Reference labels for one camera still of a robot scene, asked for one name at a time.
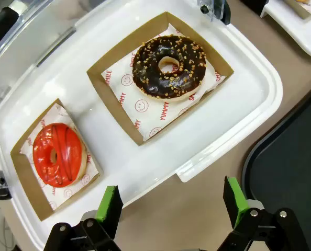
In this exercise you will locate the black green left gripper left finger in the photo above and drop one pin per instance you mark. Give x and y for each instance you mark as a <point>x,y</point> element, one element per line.
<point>107,206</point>

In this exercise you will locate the clear plastic box lid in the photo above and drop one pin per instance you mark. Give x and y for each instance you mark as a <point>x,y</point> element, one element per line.
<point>16,49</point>

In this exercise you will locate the white plastic display box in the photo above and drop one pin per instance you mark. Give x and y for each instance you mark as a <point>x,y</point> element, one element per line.
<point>299,28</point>
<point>150,146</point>

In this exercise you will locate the white printed paper liner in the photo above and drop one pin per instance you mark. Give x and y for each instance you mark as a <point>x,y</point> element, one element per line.
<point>57,191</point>
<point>145,109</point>

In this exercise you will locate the chocolate nut-sprinkled donut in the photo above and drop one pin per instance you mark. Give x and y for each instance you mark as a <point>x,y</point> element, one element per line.
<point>169,68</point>

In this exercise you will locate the red glazed striped donut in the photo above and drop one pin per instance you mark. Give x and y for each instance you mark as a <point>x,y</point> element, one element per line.
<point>58,154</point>

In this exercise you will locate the dark grey serving tray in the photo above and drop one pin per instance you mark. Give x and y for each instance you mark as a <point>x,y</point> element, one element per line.
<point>289,167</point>

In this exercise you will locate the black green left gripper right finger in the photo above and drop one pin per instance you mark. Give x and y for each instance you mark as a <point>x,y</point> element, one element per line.
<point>236,201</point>

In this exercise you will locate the black hinge bracket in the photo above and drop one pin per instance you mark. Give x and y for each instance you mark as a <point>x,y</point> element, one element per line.
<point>218,10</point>

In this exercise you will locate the brown cardboard donut tray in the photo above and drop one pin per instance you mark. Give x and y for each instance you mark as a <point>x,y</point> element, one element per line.
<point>24,177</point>
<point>306,6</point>
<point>124,104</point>

